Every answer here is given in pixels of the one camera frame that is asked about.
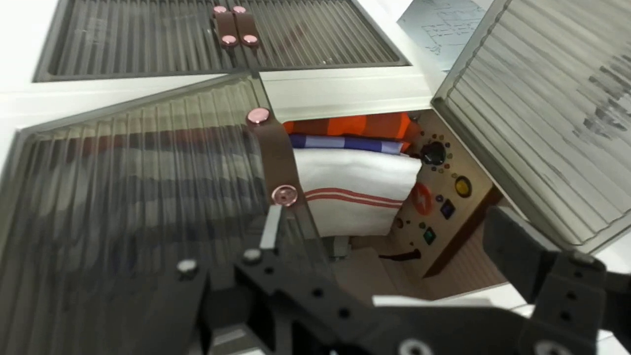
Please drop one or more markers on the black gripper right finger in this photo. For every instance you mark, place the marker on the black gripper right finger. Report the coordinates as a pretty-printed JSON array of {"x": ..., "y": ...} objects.
[{"x": 519, "y": 254}]

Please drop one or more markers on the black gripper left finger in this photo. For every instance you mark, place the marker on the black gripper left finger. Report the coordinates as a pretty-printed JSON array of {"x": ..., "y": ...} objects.
[{"x": 270, "y": 228}]

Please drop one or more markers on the smoked ribbed cabinet door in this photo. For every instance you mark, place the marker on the smoked ribbed cabinet door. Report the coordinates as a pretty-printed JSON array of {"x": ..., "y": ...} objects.
[
  {"x": 316, "y": 33},
  {"x": 130, "y": 199},
  {"x": 130, "y": 41}
]

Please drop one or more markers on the wooden toy button panel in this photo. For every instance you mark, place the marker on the wooden toy button panel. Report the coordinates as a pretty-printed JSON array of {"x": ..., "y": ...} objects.
[{"x": 454, "y": 218}]

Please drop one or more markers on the white folded cloth red stripe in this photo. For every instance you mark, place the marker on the white folded cloth red stripe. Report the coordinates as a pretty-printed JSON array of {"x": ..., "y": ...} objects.
[{"x": 355, "y": 175}]

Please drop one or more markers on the blue striped folded cloth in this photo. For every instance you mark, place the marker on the blue striped folded cloth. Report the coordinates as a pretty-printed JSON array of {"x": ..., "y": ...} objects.
[{"x": 341, "y": 143}]

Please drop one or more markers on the clear ribbed bin lid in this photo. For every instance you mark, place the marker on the clear ribbed bin lid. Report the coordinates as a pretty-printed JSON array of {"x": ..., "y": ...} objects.
[{"x": 538, "y": 120}]

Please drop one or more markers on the orange folded cloth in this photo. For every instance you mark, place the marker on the orange folded cloth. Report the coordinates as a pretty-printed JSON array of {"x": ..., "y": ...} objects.
[{"x": 367, "y": 126}]

